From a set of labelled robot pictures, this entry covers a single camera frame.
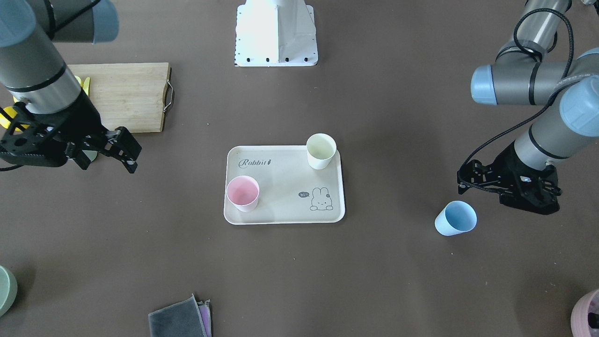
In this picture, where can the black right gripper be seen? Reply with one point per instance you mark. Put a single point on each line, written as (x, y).
(82, 118)

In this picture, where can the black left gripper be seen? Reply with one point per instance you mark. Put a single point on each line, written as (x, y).
(508, 163)

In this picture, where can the pink cup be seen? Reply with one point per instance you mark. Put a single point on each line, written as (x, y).
(243, 192)

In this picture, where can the cream cup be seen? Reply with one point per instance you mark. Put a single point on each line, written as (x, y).
(321, 148)

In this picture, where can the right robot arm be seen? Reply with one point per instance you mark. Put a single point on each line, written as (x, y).
(32, 69)

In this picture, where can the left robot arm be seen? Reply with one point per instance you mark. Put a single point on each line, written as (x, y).
(537, 67)

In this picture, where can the beige rabbit tray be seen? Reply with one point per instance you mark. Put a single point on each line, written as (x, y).
(291, 192)

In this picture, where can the green cup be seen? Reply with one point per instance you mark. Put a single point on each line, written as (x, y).
(91, 155)

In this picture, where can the blue cup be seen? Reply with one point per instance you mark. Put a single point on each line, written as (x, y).
(456, 217)

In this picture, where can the yellow plastic knife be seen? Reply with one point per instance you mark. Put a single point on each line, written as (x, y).
(85, 84)

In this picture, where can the wooden cutting board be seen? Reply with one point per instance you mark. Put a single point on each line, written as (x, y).
(128, 94)

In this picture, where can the whole yellow lemon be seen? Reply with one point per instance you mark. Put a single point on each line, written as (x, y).
(7, 116)

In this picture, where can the green bowl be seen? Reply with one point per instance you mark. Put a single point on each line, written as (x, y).
(8, 289)

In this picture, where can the pink bowl with ice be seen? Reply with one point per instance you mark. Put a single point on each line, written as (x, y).
(584, 316)

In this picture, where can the grey folded cloth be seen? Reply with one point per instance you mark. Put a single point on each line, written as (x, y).
(188, 318)

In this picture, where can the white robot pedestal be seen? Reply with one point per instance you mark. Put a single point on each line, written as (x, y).
(275, 33)

